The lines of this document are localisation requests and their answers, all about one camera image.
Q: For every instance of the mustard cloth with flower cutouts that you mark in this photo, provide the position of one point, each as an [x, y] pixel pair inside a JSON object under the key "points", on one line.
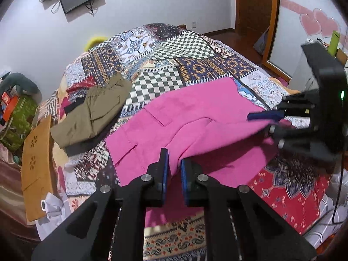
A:
{"points": [[35, 174]]}

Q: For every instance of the white patterned bed sheet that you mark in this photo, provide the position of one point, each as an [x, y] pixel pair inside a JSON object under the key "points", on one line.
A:
{"points": [[329, 217]]}

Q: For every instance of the yellow round object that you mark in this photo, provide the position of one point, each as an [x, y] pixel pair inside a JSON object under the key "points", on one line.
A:
{"points": [[93, 41]]}

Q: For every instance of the white cabinet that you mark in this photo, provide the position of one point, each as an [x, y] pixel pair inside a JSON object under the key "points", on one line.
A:
{"points": [[303, 68]]}

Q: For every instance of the olive green pants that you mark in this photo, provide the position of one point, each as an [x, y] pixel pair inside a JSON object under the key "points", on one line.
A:
{"points": [[89, 114]]}

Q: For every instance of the pink pants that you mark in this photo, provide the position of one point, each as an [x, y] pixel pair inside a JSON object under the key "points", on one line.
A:
{"points": [[204, 108]]}

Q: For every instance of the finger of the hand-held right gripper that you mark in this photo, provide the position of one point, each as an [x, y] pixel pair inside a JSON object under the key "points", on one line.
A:
{"points": [[296, 141], [261, 115]]}

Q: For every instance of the patchwork printed blanket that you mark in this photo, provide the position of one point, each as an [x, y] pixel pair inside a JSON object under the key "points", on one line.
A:
{"points": [[190, 49]]}

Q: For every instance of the green bottle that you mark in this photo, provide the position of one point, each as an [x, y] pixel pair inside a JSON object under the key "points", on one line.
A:
{"points": [[333, 42]]}

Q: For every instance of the grey bag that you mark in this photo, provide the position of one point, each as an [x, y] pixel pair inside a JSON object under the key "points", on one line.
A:
{"points": [[263, 42]]}

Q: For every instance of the green patterned bag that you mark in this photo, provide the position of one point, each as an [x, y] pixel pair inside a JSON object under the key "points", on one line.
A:
{"points": [[21, 114]]}

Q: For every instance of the wooden door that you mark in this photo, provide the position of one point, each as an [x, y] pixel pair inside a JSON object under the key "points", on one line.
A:
{"points": [[247, 2]]}

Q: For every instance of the grey plush toy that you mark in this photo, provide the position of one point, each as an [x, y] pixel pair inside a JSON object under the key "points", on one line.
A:
{"points": [[23, 83]]}

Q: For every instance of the orange box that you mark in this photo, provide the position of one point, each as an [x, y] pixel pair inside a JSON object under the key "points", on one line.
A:
{"points": [[9, 104]]}

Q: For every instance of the pink heart wall sticker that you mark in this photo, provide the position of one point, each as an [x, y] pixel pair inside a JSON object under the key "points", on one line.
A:
{"points": [[312, 21]]}

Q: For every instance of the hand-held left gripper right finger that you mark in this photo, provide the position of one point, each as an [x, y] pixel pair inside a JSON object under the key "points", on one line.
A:
{"points": [[185, 180]]}

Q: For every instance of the white cloth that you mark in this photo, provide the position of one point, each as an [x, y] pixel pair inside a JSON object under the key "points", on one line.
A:
{"points": [[54, 205]]}

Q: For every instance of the white wall socket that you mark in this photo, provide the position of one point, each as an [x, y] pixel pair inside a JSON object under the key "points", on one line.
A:
{"points": [[193, 24]]}

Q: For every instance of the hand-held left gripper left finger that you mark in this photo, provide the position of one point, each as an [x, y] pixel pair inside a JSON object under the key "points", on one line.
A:
{"points": [[165, 168]]}

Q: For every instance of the dark cloth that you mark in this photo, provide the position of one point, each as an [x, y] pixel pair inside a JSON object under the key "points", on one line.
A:
{"points": [[81, 149]]}

